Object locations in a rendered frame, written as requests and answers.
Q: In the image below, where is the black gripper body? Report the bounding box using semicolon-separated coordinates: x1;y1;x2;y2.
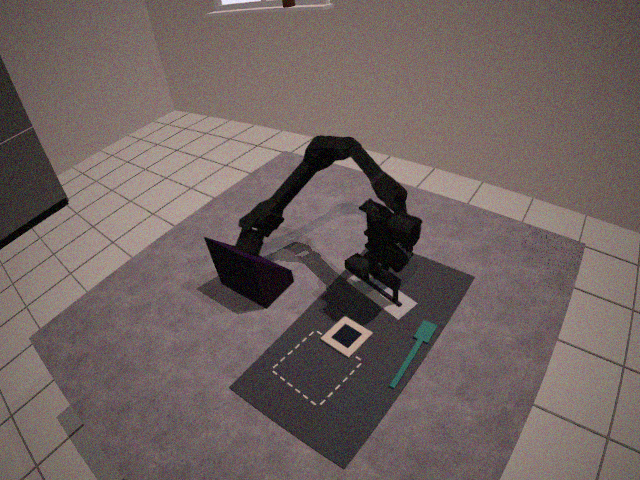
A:
345;229;390;279

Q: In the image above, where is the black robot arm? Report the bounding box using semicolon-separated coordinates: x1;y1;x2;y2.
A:
232;135;422;272

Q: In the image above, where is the teal flat trowel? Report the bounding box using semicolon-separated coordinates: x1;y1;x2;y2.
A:
389;320;438;389

